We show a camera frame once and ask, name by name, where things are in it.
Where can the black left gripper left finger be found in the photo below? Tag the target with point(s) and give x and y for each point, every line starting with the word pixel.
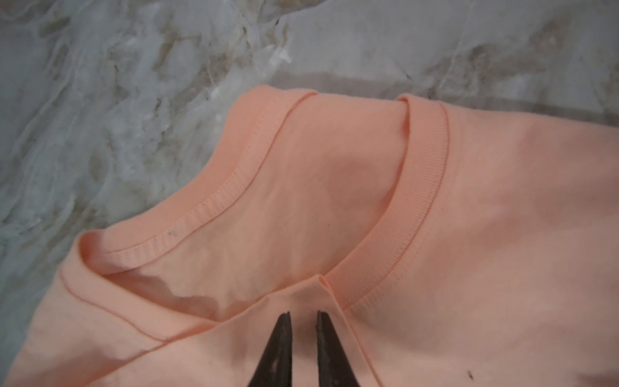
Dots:
pixel 275 366

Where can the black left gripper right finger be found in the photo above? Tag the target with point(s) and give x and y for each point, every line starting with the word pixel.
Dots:
pixel 334 367

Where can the peach graphic t-shirt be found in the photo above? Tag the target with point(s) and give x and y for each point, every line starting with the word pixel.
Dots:
pixel 449 246

